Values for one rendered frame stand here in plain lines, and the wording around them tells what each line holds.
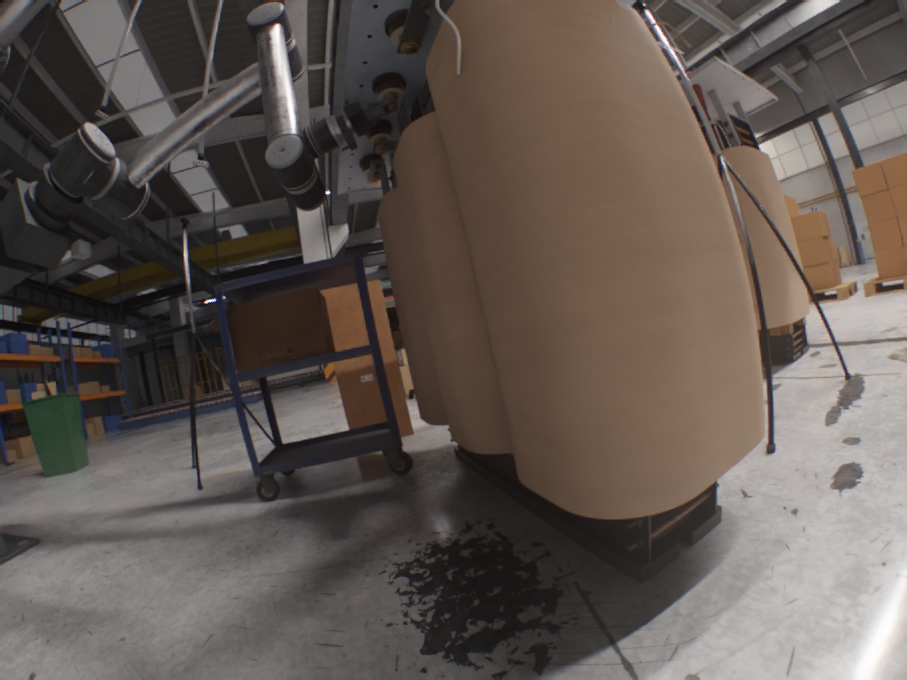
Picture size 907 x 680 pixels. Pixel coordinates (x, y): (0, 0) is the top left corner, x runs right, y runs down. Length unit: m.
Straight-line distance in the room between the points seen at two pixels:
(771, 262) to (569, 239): 1.72
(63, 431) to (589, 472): 4.47
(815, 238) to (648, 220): 4.64
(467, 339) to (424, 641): 0.64
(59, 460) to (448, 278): 4.35
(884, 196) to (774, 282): 3.08
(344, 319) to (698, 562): 1.95
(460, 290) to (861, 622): 1.00
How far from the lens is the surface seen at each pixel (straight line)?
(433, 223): 0.92
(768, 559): 0.79
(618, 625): 0.67
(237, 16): 11.97
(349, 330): 2.14
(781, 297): 2.13
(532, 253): 0.50
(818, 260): 5.10
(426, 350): 1.29
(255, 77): 1.66
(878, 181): 4.98
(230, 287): 1.59
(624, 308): 0.47
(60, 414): 4.53
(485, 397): 0.87
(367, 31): 1.15
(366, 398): 2.15
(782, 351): 2.28
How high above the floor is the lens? 0.50
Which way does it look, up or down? level
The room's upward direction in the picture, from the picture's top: 12 degrees counter-clockwise
